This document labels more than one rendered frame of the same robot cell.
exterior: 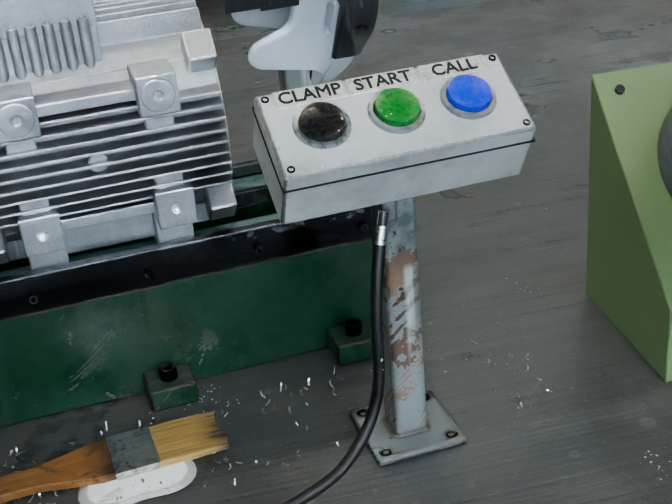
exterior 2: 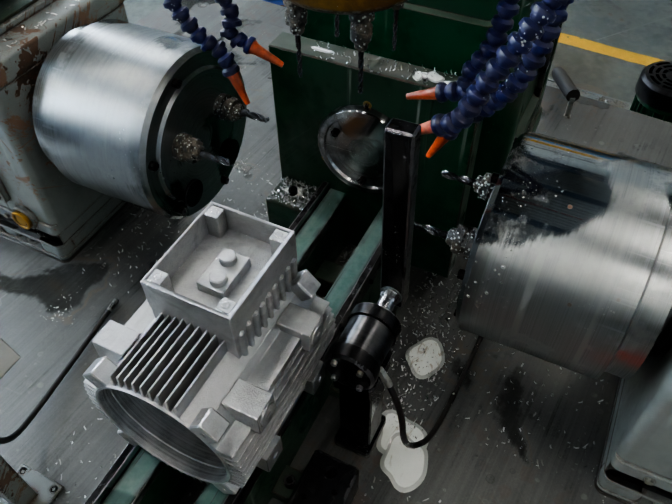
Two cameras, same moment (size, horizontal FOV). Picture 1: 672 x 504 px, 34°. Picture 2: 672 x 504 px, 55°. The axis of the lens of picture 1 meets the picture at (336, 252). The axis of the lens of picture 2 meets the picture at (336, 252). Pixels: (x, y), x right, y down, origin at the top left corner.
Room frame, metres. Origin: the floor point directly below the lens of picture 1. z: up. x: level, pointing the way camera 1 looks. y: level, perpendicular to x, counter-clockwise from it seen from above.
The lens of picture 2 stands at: (1.18, 0.00, 1.61)
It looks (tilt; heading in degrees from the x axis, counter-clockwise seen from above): 49 degrees down; 133
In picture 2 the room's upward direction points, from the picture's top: 1 degrees counter-clockwise
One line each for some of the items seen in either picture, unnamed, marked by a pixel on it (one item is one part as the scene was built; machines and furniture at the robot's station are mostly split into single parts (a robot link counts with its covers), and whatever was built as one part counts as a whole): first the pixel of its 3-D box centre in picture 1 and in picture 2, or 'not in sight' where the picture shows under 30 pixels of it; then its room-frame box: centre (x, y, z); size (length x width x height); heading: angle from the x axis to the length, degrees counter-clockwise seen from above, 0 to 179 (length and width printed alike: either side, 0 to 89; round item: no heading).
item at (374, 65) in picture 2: not in sight; (380, 150); (0.71, 0.62, 0.97); 0.30 x 0.11 x 0.34; 16
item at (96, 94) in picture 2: not in sight; (120, 110); (0.41, 0.37, 1.04); 0.37 x 0.25 x 0.25; 16
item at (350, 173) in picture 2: not in sight; (363, 153); (0.73, 0.56, 1.02); 0.15 x 0.02 x 0.15; 16
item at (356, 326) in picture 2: not in sight; (442, 292); (0.93, 0.49, 0.92); 0.45 x 0.13 x 0.24; 106
